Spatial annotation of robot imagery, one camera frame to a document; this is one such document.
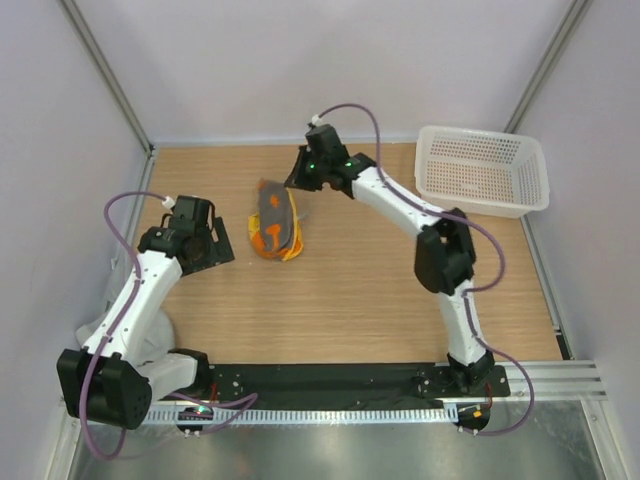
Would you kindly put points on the aluminium frame post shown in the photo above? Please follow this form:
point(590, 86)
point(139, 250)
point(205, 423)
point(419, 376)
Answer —
point(91, 45)
point(557, 45)

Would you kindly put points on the aluminium rail front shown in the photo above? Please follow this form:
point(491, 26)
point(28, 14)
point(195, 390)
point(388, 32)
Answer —
point(566, 380)

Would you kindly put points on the white slotted cable duct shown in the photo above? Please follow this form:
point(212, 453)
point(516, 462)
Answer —
point(183, 415)

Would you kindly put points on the grey cloth at left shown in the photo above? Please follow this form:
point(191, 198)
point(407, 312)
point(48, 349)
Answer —
point(131, 316)

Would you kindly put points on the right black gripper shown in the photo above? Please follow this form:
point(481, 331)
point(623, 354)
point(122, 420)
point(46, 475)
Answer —
point(297, 179)

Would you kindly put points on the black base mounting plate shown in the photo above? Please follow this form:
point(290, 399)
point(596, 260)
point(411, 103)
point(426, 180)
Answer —
point(346, 387)

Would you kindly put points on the left aluminium frame post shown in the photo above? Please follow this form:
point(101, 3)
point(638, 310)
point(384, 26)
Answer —
point(91, 45)

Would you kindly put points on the orange grey giraffe towel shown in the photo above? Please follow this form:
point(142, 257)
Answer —
point(275, 229)

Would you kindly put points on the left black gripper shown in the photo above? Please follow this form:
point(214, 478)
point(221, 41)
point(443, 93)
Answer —
point(219, 251)

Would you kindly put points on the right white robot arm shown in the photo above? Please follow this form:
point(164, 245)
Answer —
point(444, 251)

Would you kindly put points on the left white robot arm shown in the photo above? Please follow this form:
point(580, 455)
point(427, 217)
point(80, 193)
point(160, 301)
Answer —
point(109, 390)

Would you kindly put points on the white perforated plastic basket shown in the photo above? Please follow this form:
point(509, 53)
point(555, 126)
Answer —
point(481, 172)

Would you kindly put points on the right aluminium frame post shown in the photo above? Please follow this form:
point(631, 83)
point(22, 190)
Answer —
point(557, 45)

